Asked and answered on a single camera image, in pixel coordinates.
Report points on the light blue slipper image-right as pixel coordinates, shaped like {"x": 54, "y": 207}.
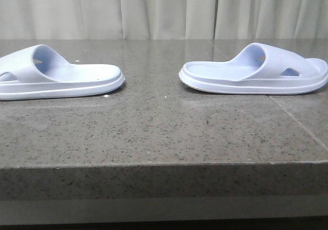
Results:
{"x": 257, "y": 69}

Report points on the white pleated curtain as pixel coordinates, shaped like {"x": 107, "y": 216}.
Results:
{"x": 163, "y": 19}

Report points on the light blue slipper image-left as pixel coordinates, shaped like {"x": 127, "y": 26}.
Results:
{"x": 40, "y": 72}

